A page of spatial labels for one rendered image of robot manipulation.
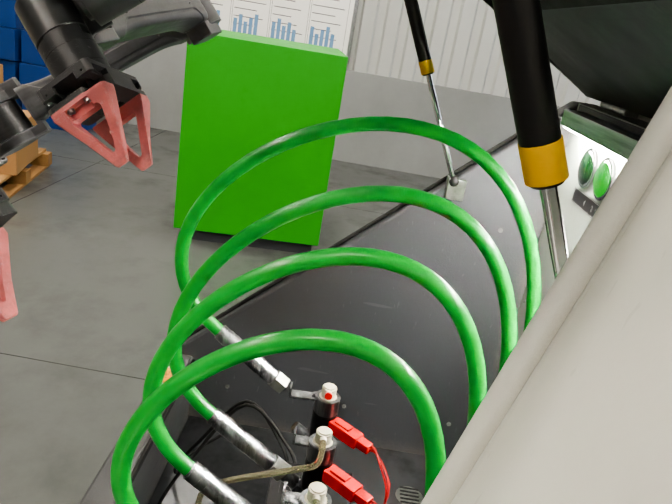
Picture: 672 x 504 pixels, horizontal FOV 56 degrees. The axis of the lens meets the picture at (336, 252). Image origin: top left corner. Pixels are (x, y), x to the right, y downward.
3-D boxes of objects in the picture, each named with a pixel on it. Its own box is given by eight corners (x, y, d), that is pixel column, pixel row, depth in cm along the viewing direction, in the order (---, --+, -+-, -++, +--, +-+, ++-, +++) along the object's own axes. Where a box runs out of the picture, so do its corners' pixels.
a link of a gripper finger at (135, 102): (181, 153, 69) (139, 81, 70) (150, 146, 62) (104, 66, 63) (133, 185, 71) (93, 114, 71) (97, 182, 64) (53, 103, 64)
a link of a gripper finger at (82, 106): (172, 151, 67) (129, 76, 68) (138, 143, 60) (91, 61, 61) (123, 184, 68) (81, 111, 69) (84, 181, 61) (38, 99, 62)
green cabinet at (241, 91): (312, 217, 500) (338, 48, 455) (316, 257, 419) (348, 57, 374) (192, 201, 489) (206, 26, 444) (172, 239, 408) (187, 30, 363)
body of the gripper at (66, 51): (146, 92, 70) (113, 36, 70) (93, 72, 60) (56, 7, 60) (101, 123, 71) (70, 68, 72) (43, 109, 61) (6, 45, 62)
